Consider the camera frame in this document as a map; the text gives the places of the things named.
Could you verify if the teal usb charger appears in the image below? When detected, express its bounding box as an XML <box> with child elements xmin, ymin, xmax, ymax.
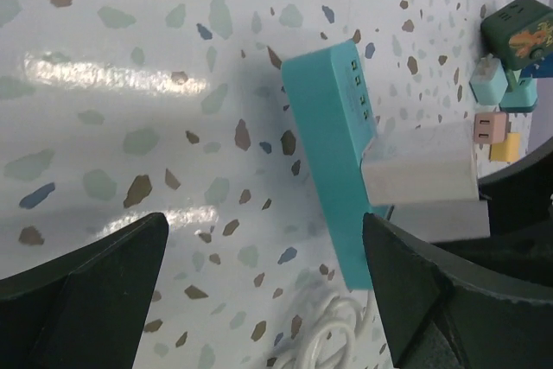
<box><xmin>469</xmin><ymin>55</ymin><xmax>508</xmax><ymax>106</ymax></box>

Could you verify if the green picture charger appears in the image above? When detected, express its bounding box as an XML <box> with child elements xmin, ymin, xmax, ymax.
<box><xmin>480</xmin><ymin>0</ymin><xmax>552</xmax><ymax>71</ymax></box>

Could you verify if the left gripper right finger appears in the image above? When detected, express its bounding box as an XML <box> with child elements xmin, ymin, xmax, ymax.
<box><xmin>363</xmin><ymin>214</ymin><xmax>552</xmax><ymax>368</ymax></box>

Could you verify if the teal plug adapter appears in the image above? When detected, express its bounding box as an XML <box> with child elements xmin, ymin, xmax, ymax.
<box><xmin>499</xmin><ymin>70</ymin><xmax>537</xmax><ymax>114</ymax></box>

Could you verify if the yellow plug adapter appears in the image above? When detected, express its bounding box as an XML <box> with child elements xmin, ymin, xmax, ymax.
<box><xmin>489</xmin><ymin>132</ymin><xmax>521</xmax><ymax>163</ymax></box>

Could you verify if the blue cube socket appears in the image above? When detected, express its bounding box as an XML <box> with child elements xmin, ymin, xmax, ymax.
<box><xmin>520</xmin><ymin>60</ymin><xmax>552</xmax><ymax>79</ymax></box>

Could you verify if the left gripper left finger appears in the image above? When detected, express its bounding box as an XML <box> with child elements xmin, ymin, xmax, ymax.
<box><xmin>1</xmin><ymin>213</ymin><xmax>168</xmax><ymax>369</ymax></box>

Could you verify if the pink brown plug adapter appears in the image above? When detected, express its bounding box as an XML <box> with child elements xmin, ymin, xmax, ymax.
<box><xmin>474</xmin><ymin>111</ymin><xmax>509</xmax><ymax>144</ymax></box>

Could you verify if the white charger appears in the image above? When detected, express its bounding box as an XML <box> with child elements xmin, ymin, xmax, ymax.
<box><xmin>360</xmin><ymin>120</ymin><xmax>479</xmax><ymax>206</ymax></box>
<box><xmin>390</xmin><ymin>200</ymin><xmax>490</xmax><ymax>243</ymax></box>

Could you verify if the teal power strip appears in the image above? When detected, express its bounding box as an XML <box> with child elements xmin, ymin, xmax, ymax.
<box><xmin>281</xmin><ymin>40</ymin><xmax>391</xmax><ymax>290</ymax></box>

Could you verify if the white charger front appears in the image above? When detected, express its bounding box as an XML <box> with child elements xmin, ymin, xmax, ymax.
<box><xmin>360</xmin><ymin>120</ymin><xmax>479</xmax><ymax>206</ymax></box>

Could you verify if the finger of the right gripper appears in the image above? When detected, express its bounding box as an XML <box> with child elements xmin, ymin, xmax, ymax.
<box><xmin>479</xmin><ymin>139</ymin><xmax>552</xmax><ymax>249</ymax></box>

